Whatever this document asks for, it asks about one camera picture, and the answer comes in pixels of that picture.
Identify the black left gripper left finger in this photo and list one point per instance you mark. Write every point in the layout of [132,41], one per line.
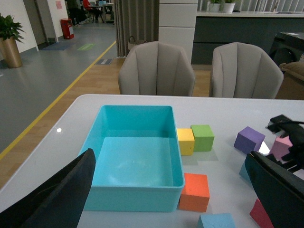
[58,202]

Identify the cyan plastic bin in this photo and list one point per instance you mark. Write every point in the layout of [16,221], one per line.
[138,161]

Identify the left beige chair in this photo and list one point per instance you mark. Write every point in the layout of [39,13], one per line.
[156,68]

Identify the black washing machine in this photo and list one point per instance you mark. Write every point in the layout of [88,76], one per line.
[287,47]

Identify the white potted plant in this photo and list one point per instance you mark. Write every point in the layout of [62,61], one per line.
[214,5]
[228,6]

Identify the red cabinet box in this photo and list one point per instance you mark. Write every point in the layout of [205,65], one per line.
[67,28]

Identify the woven basket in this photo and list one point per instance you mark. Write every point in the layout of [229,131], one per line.
[132,42]

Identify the right beige chair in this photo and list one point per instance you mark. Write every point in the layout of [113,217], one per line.
[241,70]

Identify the pink foam block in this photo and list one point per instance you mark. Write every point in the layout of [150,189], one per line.
[281,147]

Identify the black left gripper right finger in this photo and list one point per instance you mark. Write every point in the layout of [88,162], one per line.
[281,192]

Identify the green foam block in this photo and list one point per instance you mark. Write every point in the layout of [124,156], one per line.
[203,137]

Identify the light blue foam block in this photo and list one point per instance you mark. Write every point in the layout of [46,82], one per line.
[244,175]
[223,220]

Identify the yellow foam block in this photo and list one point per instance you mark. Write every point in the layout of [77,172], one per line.
[186,141]

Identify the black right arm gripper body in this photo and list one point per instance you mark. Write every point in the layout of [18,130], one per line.
[282,126]

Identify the beige chair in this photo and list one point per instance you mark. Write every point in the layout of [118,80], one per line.
[241,70]
[156,68]

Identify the red foam block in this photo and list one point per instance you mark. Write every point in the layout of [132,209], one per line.
[260,216]

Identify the purple foam block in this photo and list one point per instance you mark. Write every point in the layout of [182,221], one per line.
[248,140]

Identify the potted plant gold planter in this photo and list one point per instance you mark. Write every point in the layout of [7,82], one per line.
[9,35]

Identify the orange foam block near bin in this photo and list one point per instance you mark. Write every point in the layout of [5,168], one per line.
[195,194]

